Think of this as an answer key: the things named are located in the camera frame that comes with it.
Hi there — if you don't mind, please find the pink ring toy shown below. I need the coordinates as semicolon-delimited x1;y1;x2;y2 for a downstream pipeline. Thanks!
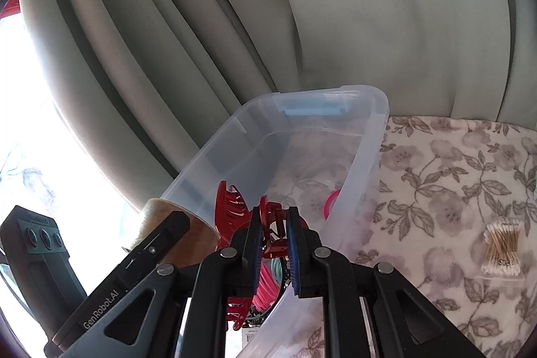
323;189;340;220

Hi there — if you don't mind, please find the brown packing tape roll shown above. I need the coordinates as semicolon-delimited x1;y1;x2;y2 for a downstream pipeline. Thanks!
124;198;219;268

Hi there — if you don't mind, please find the cotton swab packet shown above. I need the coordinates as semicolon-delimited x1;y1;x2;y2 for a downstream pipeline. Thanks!
481;217;523;280

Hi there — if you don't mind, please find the grey green curtain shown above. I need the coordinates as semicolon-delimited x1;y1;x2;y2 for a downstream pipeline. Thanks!
21;0;536;206

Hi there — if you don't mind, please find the red paper window decoration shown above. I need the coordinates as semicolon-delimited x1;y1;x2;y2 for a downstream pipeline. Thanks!
0;0;21;19

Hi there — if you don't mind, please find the red hair claw clip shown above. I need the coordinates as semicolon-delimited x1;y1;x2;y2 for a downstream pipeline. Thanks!
214;181;291;331

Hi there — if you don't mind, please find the clear plastic storage bin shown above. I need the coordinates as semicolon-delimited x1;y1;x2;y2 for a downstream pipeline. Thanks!
156;84;390;358

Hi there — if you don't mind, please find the floral table cloth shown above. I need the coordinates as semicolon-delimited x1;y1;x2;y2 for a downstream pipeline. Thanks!
347;116;536;357

